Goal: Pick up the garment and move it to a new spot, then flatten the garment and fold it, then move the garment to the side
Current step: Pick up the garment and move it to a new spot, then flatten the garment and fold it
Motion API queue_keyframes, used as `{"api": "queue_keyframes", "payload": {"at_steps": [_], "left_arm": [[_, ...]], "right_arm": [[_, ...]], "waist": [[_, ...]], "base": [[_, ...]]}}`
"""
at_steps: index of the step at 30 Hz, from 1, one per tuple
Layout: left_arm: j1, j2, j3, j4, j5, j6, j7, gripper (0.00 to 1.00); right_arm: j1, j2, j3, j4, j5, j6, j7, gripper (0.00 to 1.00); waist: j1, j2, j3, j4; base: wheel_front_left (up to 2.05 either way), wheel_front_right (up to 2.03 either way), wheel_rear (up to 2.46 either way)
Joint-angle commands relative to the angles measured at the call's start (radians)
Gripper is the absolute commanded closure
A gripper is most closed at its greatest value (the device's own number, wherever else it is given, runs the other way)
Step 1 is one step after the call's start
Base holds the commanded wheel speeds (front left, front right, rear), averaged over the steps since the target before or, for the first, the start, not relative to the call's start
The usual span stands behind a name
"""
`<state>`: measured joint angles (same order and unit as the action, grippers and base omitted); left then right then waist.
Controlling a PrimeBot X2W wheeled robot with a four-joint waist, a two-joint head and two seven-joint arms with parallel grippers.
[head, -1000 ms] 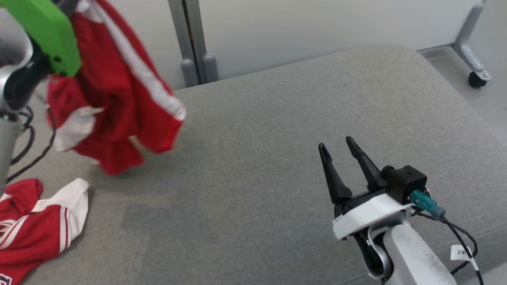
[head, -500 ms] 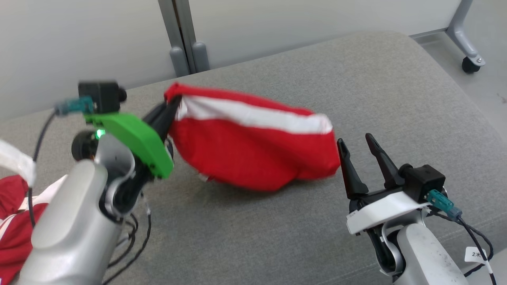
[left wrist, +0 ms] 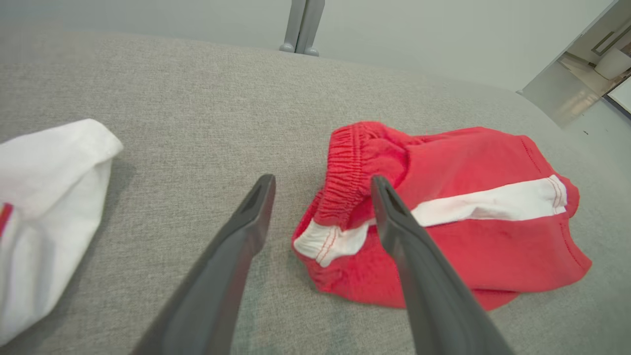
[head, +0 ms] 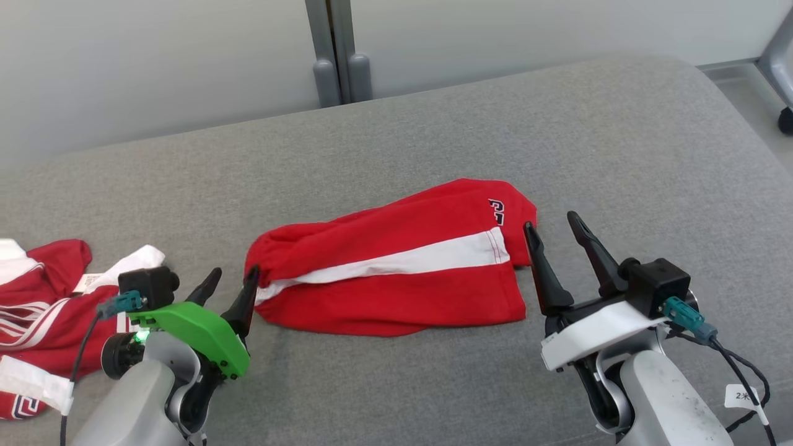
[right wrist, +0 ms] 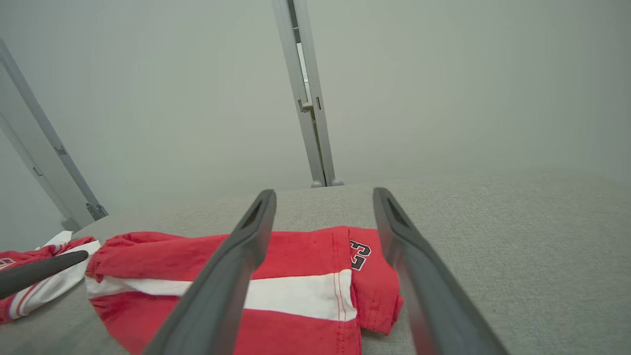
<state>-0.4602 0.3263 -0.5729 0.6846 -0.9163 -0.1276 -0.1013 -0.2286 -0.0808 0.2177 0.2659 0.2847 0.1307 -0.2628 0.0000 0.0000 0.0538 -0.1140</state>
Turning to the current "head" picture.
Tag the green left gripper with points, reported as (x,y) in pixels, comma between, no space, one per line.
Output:
(192,331)

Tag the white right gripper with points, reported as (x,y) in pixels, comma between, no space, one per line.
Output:
(595,331)

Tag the red shorts with white stripe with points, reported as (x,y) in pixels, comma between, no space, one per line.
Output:
(396,291)

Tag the red Bulls basketball jersey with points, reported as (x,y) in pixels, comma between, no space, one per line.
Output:
(43,303)

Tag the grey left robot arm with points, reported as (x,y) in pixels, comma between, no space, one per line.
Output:
(133,402)

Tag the grey fabric sofa cushion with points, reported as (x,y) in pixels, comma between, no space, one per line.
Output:
(403,136)

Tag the grey chair leg with caster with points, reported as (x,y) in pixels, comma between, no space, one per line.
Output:
(780,62)

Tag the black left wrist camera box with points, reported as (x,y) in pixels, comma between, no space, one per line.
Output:
(148,286)

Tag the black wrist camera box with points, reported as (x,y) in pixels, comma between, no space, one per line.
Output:
(657,285)
(148,286)

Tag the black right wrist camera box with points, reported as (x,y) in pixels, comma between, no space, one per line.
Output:
(657,285)

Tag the teal left camera connector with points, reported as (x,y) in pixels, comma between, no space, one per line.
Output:
(124,303)

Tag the teal camera connector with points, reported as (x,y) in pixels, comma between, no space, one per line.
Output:
(684,316)
(124,303)

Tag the teal right camera connector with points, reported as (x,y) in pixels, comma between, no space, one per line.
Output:
(684,316)

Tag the grey partition post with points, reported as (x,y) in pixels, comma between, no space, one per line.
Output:
(337,56)

